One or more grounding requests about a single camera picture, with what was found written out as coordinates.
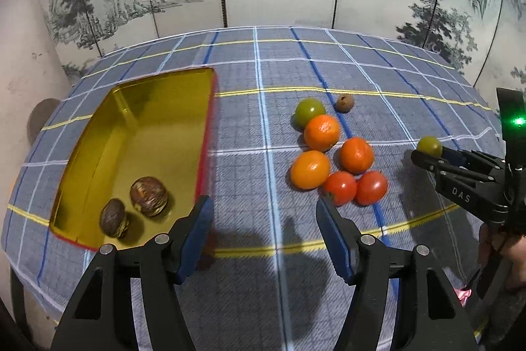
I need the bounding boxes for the red tin box gold inside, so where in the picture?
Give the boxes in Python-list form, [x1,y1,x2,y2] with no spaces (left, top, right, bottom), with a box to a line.
[48,67,218,253]

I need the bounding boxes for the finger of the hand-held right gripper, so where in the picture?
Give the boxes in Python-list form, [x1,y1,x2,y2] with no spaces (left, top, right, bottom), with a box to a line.
[442,146,510,173]
[411,149,509,221]

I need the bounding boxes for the green round plum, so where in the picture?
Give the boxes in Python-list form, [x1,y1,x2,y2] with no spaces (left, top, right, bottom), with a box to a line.
[417,136,443,158]

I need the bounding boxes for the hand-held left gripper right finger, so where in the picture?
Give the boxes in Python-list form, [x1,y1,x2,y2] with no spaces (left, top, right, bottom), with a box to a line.
[316,195,479,351]

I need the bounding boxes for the grey plaid tablecloth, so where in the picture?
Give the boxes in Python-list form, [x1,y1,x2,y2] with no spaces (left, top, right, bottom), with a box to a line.
[0,26,510,351]

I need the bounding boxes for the red tomato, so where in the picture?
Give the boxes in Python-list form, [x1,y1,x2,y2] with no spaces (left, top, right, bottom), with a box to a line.
[355,170,389,206]
[323,171,358,207]

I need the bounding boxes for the person's right hand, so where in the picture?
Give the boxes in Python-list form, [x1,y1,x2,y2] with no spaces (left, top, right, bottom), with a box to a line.
[478,225,526,294]

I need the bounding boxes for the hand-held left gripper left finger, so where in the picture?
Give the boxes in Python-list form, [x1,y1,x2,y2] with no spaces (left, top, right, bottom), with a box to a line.
[50,195,215,351]

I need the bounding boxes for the green tomato on cloth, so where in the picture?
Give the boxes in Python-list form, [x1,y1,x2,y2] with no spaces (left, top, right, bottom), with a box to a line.
[294,97,326,130]

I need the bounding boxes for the smooth yellow-orange citrus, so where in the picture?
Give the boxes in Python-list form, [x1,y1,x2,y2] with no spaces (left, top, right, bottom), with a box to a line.
[290,150,331,190]

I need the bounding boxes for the textured orange mandarin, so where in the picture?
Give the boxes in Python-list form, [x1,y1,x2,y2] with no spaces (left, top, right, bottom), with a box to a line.
[339,137,375,175]
[303,114,342,153]

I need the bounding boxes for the pink plastic wrapper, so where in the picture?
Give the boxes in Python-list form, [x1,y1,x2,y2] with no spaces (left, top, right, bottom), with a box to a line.
[454,285,474,307]

